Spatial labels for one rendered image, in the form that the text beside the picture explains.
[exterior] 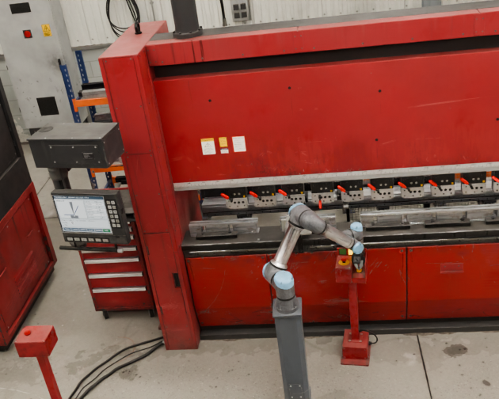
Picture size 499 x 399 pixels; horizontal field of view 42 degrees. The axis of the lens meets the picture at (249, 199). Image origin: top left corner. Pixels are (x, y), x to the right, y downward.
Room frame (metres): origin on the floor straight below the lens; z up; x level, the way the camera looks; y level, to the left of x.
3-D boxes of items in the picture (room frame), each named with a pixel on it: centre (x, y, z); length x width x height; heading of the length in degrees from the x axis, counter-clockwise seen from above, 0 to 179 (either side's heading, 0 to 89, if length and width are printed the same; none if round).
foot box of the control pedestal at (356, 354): (3.64, -0.61, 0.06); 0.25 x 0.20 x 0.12; 164
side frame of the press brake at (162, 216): (4.36, 0.60, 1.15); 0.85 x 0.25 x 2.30; 171
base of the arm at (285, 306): (3.29, -0.14, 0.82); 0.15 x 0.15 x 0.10
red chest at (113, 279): (4.62, 1.09, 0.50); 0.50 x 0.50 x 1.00; 81
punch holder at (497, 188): (3.81, -1.69, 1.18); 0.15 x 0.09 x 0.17; 81
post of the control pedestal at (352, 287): (3.67, -0.62, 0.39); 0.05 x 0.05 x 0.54; 74
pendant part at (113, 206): (3.64, 0.97, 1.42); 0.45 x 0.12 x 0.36; 71
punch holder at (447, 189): (3.87, -1.30, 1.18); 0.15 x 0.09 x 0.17; 81
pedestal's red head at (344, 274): (3.67, -0.62, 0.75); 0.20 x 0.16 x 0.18; 74
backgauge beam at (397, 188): (4.26, -0.78, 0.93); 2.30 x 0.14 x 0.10; 81
